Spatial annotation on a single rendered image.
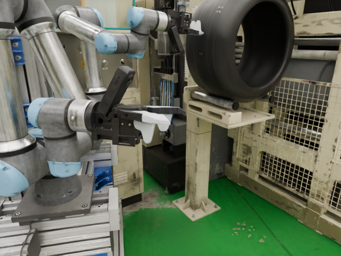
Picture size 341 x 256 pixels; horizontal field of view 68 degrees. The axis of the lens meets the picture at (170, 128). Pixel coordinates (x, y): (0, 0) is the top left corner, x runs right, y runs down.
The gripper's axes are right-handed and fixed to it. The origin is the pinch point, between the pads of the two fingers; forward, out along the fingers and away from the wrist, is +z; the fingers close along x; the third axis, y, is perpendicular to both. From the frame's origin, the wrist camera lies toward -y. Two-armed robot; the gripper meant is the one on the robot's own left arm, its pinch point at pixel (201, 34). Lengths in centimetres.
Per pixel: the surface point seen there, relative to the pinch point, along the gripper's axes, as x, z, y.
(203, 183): 28, 40, -96
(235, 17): -11.8, 8.1, 7.8
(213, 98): 4.6, 17.1, -30.3
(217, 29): -8.3, 2.4, 2.3
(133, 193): 60, 0, -113
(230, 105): -8.3, 17.0, -31.4
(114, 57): 64, -17, -14
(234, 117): -10.4, 18.9, -37.0
